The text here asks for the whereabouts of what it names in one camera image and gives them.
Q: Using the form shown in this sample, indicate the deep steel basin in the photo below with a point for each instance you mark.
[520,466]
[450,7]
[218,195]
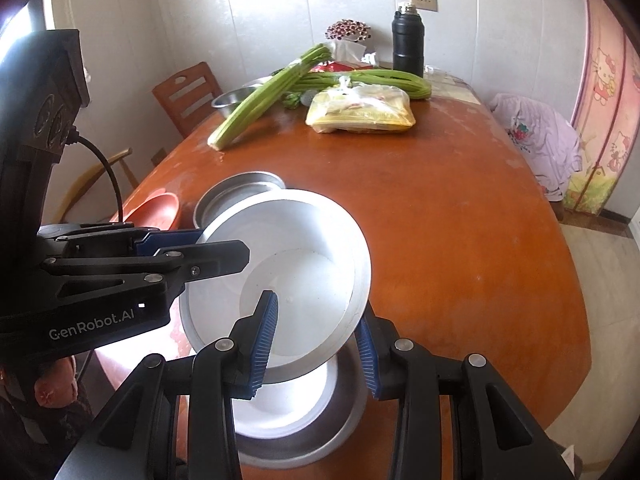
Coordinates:
[232,97]

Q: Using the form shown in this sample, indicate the wall power socket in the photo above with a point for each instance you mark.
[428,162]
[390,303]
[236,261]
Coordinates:
[159,156]
[424,3]

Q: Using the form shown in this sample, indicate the bagged yellow noodles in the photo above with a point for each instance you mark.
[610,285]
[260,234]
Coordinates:
[360,115]

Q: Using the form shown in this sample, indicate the pink cartoon folding screen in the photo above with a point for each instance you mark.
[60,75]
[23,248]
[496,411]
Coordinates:
[610,110]

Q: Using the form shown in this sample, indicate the shiny wide steel bowl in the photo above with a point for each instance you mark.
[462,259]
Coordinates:
[350,410]

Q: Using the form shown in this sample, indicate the black thermos bottle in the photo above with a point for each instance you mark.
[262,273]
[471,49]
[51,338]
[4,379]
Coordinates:
[407,45]

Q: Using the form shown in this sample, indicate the round grey metal pan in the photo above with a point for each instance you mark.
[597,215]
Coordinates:
[235,192]

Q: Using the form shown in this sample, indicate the brown wooden chair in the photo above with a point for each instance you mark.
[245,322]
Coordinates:
[185,95]

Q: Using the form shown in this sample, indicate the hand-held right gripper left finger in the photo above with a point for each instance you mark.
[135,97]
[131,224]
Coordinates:
[262,345]

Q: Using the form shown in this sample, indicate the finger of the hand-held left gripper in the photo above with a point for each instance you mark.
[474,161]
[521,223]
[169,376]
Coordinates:
[215,257]
[150,240]

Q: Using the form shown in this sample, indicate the coral bear-shaped plate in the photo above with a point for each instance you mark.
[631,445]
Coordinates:
[155,210]

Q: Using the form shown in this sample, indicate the wrapped flower bouquet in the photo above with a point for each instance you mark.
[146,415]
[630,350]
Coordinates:
[350,30]

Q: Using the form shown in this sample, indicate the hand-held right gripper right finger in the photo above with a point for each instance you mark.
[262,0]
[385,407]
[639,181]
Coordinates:
[369,355]

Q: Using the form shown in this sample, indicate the red box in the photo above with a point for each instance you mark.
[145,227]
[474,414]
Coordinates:
[340,66]

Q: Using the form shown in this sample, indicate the person's floral clothing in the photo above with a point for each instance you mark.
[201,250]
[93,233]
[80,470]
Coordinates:
[50,390]

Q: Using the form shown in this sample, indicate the light wooden armchair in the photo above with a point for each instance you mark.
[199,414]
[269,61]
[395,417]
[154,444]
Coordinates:
[87,175]

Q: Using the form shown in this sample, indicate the green celery bunch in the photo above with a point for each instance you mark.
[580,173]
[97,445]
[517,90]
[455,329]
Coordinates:
[250,105]
[380,80]

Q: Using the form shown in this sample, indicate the lilac garment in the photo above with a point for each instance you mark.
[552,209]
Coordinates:
[540,145]

